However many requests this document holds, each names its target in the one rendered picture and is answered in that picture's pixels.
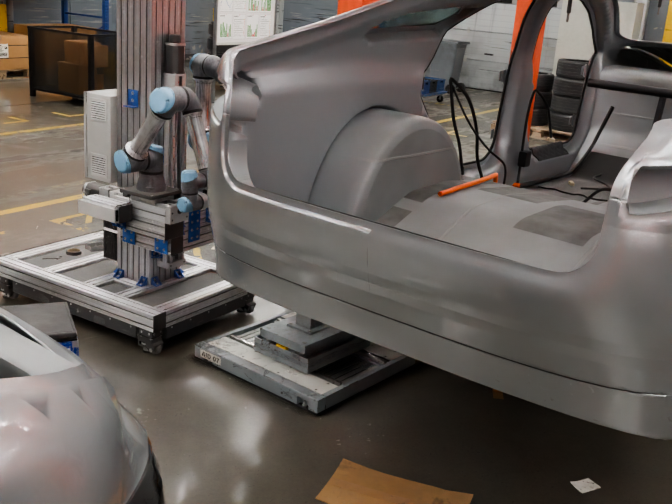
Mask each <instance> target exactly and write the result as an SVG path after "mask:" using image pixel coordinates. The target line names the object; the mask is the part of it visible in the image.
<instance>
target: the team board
mask: <svg viewBox="0 0 672 504"><path fill-rule="evenodd" d="M276 18H277V0H214V21H213V54H212V55H215V56H216V46H217V45H239V44H245V43H249V42H252V41H256V40H259V39H262V38H265V37H268V36H272V35H275V34H276ZM211 103H213V104H214V103H215V79H214V80H213V81H212V87H211Z"/></svg>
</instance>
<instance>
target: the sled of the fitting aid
mask: <svg viewBox="0 0 672 504"><path fill-rule="evenodd" d="M368 346H370V341H367V340H365V339H362V338H360V337H357V336H355V335H350V336H347V337H345V338H343V339H340V340H338V341H336V342H333V343H331V344H329V345H326V346H324V347H321V348H319V349H317V350H314V351H312V352H310V353H307V354H305V355H304V354H302V353H300V352H297V351H295V350H292V349H290V348H288V347H285V346H283V345H281V344H278V343H276V342H274V341H271V340H269V339H266V338H264V337H262V336H260V335H258V336H255V337H254V351H256V352H259V353H261V354H263V355H265V356H268V357H270V358H272V359H274V360H277V361H279V362H281V363H284V364H286V365H288V366H290V367H293V368H295V369H297V370H299V371H302V372H304V373H306V374H308V373H311V372H313V371H315V370H317V369H319V368H322V367H324V366H326V365H328V364H331V363H333V362H335V361H337V360H339V359H342V358H344V357H346V356H348V355H350V354H353V353H355V352H357V351H359V350H362V349H364V348H366V347H368Z"/></svg>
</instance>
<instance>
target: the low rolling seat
mask: <svg viewBox="0 0 672 504"><path fill-rule="evenodd" d="M0 307H1V308H2V309H4V310H6V311H8V312H10V313H11V314H13V315H15V316H16V317H18V318H20V319H21V320H23V321H25V322H26V323H28V324H30V325H32V326H33V327H35V328H37V329H39V330H40V331H42V332H44V333H45V334H47V335H48V336H50V337H51V338H53V339H54V340H56V341H57V342H59V343H60V344H62V345H63V346H64V347H66V348H67V349H69V350H70V351H72V352H73V353H75V354H76V355H77V356H79V342H78V338H77V331H76V328H75V325H74V322H73V319H72V316H71V313H70V310H69V307H68V304H67V302H54V303H40V304H27V305H13V306H0Z"/></svg>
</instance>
